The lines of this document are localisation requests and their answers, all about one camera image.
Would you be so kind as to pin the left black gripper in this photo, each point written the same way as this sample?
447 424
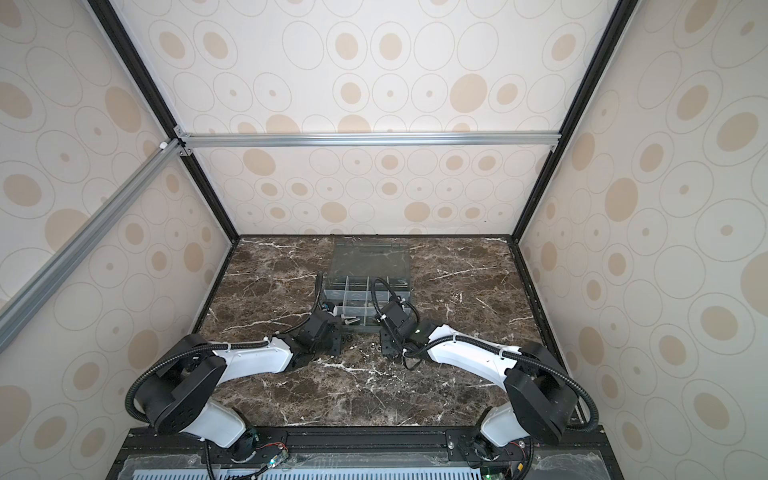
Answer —
337 344

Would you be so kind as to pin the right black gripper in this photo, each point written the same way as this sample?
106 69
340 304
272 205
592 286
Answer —
383 341

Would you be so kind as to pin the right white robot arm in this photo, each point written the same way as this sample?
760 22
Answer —
541 397

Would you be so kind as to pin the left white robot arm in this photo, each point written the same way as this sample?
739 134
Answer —
175 394

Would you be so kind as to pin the clear plastic organizer box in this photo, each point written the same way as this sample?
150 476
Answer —
361 271

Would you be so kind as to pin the black base frame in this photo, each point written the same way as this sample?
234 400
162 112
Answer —
365 453

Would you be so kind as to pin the horizontal aluminium rail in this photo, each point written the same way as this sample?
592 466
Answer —
374 139

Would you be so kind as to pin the diagonal aluminium rail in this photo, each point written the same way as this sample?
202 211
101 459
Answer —
22 308

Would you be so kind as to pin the left black corner post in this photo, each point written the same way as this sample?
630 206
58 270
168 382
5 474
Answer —
107 17

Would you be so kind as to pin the black corner post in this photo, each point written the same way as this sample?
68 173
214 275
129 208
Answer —
606 47
107 17

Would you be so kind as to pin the right black corner post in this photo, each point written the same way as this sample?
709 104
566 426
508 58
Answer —
606 47

